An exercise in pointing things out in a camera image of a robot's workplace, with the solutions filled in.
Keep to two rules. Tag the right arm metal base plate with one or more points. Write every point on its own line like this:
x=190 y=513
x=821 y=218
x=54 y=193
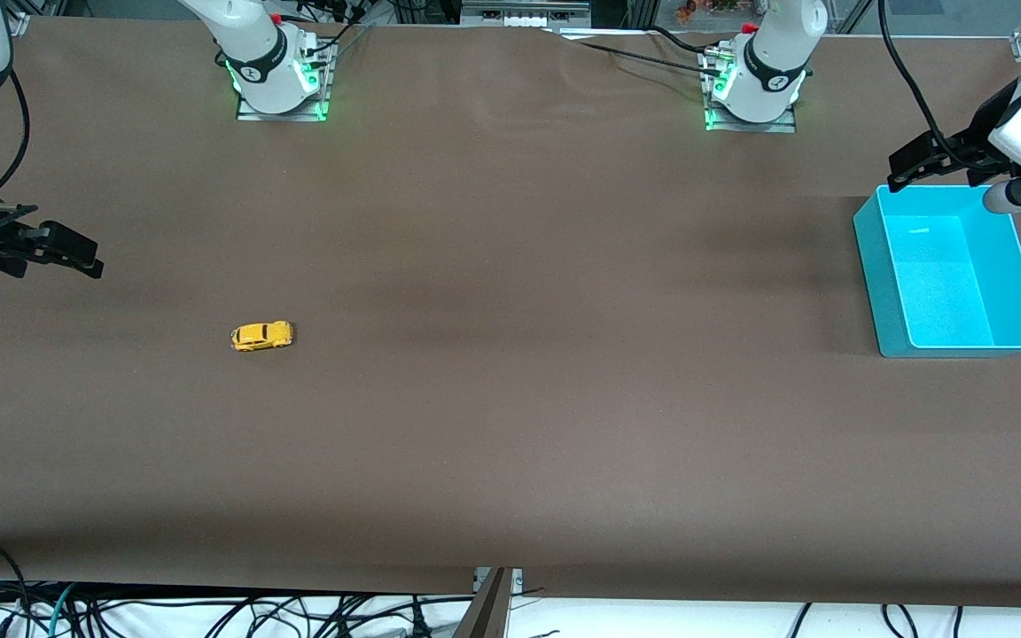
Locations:
x=282 y=111

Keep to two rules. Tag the metal table edge bracket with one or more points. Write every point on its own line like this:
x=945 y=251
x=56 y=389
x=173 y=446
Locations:
x=493 y=607

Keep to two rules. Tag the white connector strip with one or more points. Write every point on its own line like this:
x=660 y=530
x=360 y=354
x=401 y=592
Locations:
x=524 y=11

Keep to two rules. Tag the teal plastic storage bin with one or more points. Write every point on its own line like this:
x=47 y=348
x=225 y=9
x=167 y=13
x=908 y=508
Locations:
x=945 y=275

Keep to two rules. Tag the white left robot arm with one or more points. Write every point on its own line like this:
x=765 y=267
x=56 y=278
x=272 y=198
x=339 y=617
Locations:
x=772 y=71

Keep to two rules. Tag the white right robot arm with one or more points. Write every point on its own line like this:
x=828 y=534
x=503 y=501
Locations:
x=253 y=53

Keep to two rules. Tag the yellow beetle toy car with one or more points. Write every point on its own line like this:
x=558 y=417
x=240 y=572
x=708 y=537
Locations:
x=261 y=335

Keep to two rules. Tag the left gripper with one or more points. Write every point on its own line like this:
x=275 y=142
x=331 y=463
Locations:
x=970 y=147

